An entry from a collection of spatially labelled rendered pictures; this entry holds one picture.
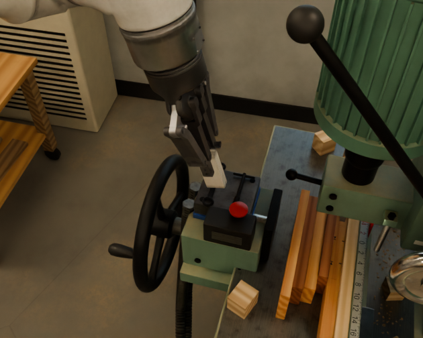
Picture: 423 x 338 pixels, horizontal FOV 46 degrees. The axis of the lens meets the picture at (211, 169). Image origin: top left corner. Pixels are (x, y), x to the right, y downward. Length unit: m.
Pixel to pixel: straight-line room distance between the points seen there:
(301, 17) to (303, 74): 1.82
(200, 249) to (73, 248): 1.21
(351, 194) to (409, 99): 0.24
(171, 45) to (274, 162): 0.52
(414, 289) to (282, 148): 0.42
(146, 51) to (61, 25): 1.52
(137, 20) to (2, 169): 1.61
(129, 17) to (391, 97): 0.30
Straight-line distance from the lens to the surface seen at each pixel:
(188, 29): 0.57
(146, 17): 0.55
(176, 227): 1.02
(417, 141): 0.66
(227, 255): 0.86
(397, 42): 0.55
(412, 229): 0.80
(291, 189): 0.99
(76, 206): 2.15
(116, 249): 0.97
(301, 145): 1.08
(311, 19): 0.47
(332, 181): 0.80
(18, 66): 2.01
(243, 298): 0.81
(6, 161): 2.13
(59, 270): 2.00
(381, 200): 0.80
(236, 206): 0.80
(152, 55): 0.58
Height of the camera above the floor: 1.67
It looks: 49 degrees down
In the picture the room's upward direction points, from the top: straight up
